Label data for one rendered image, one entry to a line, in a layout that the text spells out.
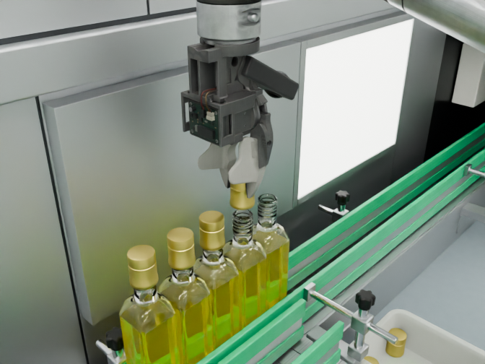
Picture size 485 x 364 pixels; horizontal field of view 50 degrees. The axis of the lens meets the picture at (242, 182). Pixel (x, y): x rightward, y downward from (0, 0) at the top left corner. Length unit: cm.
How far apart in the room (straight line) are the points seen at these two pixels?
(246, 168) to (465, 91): 113
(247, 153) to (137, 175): 18
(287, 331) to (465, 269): 64
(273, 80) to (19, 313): 46
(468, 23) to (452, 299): 82
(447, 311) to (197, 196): 65
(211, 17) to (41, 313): 47
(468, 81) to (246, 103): 114
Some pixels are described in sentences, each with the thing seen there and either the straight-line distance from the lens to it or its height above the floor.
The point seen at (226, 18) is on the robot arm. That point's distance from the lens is 59.
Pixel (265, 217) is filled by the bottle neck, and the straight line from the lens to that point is 79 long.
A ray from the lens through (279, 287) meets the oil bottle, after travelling 86.
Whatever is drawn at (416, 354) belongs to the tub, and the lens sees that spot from 110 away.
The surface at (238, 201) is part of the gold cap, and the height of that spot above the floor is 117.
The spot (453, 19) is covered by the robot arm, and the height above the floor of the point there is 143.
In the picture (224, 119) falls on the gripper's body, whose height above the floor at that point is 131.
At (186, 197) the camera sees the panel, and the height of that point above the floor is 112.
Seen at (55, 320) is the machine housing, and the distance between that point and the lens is 83.
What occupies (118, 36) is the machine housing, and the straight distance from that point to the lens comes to 70.
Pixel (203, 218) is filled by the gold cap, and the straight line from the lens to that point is 70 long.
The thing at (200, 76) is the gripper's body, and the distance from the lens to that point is 61.
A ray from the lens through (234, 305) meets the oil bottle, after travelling 78.
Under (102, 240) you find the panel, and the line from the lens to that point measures 76.
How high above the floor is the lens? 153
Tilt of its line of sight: 28 degrees down
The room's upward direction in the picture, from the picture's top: straight up
